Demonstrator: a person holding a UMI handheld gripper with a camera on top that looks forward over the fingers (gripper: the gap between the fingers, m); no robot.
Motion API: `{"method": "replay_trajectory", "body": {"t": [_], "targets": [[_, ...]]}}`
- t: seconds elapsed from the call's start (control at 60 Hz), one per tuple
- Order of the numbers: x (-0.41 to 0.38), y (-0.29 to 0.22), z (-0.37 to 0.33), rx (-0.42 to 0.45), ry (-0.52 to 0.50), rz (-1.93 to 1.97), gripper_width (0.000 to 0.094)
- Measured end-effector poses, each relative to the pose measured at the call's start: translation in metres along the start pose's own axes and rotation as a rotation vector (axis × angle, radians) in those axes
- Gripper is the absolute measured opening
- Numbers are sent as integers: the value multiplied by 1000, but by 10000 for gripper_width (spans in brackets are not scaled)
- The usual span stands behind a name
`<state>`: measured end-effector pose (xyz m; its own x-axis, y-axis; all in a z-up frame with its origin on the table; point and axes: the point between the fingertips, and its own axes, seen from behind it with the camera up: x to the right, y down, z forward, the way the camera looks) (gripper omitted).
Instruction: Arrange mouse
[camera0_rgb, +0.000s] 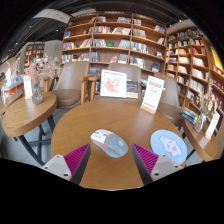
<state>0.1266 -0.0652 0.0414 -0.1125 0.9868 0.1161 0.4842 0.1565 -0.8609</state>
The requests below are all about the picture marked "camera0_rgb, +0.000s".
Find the stack of light blue books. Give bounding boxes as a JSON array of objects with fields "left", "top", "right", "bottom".
[{"left": 139, "top": 78, "right": 150, "bottom": 88}]

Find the grey computer mouse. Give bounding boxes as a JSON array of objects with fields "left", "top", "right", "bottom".
[{"left": 90, "top": 128, "right": 130, "bottom": 159}]

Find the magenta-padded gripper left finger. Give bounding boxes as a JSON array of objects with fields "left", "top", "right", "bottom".
[{"left": 41, "top": 143, "right": 92, "bottom": 186}]

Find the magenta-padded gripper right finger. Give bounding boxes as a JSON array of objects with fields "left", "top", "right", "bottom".
[{"left": 131, "top": 143, "right": 184, "bottom": 186}]

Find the brown armchair with wooden arms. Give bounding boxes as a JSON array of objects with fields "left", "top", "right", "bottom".
[
  {"left": 153, "top": 71, "right": 185, "bottom": 128},
  {"left": 88, "top": 62, "right": 143, "bottom": 103},
  {"left": 43, "top": 60, "right": 93, "bottom": 109}
]

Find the dark book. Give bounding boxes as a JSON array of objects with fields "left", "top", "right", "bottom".
[{"left": 126, "top": 79, "right": 140, "bottom": 100}]

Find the round wooden side table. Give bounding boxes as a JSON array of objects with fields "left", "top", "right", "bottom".
[{"left": 1, "top": 91, "right": 58, "bottom": 166}]

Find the round light blue mouse pad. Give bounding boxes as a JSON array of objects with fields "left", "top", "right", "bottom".
[{"left": 149, "top": 129, "right": 189, "bottom": 166}]

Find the wide wooden bookshelf with books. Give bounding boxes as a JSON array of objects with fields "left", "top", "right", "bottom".
[{"left": 60, "top": 12, "right": 168, "bottom": 74}]

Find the glass vase with pink flowers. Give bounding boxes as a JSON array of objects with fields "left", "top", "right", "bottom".
[{"left": 24, "top": 54, "right": 61, "bottom": 106}]

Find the white and red table sign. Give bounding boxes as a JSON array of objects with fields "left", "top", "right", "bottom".
[{"left": 204, "top": 110, "right": 221, "bottom": 140}]

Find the small distant wooden bookshelf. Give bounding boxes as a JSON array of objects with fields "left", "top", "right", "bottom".
[{"left": 23, "top": 41, "right": 45, "bottom": 69}]

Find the white framed floral picture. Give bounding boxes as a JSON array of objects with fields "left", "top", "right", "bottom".
[{"left": 99, "top": 69, "right": 128, "bottom": 99}]

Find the white ceiling air conditioner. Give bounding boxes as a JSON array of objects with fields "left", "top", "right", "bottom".
[{"left": 33, "top": 8, "right": 72, "bottom": 24}]

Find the white sign on wooden base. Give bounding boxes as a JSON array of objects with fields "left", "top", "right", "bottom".
[{"left": 140, "top": 75, "right": 166, "bottom": 115}]

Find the tall wooden bookshelf with books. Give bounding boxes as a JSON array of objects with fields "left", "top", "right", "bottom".
[{"left": 165, "top": 28, "right": 224, "bottom": 124}]

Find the small white table sign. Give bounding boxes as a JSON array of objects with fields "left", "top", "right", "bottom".
[{"left": 22, "top": 75, "right": 34, "bottom": 100}]

